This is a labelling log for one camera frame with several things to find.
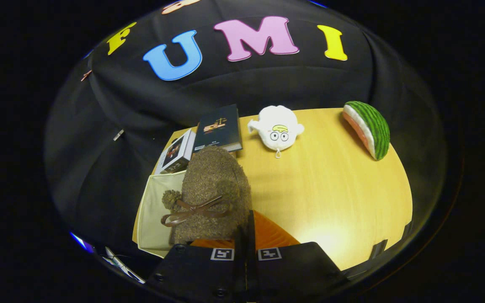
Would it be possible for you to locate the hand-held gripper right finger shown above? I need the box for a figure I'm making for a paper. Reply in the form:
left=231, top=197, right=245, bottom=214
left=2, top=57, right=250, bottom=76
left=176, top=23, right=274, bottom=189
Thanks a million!
left=247, top=210, right=349, bottom=303

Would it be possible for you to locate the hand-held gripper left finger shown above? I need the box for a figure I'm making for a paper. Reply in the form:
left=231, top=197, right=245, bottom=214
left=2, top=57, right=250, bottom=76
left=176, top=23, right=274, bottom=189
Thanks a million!
left=147, top=223, right=248, bottom=303

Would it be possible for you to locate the grey fabric storage box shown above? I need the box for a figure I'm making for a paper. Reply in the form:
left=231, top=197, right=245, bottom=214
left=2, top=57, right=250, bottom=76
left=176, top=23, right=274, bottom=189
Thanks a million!
left=135, top=170, right=192, bottom=258

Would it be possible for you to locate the brown fuzzy shoe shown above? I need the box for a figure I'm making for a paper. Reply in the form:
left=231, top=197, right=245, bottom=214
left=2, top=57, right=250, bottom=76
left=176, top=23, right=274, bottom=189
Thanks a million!
left=160, top=145, right=253, bottom=245

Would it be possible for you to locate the white object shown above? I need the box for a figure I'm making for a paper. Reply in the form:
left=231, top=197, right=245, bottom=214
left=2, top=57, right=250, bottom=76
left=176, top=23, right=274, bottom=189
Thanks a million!
left=103, top=246, right=146, bottom=284

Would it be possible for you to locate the white cover book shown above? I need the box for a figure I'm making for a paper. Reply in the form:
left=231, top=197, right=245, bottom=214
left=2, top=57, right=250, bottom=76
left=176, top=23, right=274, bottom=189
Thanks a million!
left=154, top=128, right=197, bottom=175

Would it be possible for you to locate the lit screen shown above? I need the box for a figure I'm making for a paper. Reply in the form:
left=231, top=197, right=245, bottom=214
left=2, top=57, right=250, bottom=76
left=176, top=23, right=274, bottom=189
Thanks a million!
left=69, top=231, right=96, bottom=254

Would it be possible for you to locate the white plush toy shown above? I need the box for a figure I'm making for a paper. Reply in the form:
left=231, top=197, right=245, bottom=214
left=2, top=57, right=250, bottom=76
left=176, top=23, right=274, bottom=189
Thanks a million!
left=248, top=105, right=305, bottom=158

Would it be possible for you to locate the dark blue book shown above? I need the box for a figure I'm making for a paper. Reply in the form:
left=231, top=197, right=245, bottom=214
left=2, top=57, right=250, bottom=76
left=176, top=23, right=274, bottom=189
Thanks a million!
left=193, top=104, right=243, bottom=153

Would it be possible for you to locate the watermelon slice plush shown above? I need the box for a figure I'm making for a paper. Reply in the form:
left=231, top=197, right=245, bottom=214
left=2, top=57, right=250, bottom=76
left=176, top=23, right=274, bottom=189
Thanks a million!
left=343, top=101, right=391, bottom=161

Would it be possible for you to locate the black backdrop cloth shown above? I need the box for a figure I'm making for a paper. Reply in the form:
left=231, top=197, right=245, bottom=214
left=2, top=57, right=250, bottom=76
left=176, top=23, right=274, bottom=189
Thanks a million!
left=44, top=0, right=449, bottom=253

